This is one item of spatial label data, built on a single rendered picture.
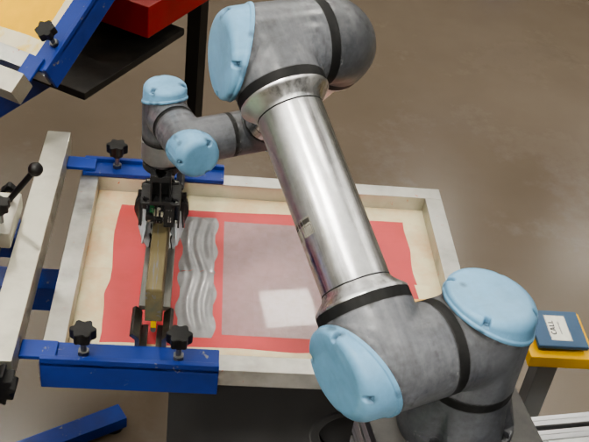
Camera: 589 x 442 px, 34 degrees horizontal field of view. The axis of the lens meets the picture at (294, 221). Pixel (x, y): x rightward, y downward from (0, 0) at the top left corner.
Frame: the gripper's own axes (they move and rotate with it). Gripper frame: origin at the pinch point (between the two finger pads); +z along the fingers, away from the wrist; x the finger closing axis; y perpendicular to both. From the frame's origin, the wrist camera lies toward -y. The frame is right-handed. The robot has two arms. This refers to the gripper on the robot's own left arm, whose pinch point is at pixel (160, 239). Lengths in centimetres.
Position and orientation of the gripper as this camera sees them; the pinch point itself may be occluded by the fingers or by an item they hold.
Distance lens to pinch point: 186.3
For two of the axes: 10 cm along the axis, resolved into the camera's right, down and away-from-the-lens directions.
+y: 0.4, 6.1, -7.9
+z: -1.1, 7.9, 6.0
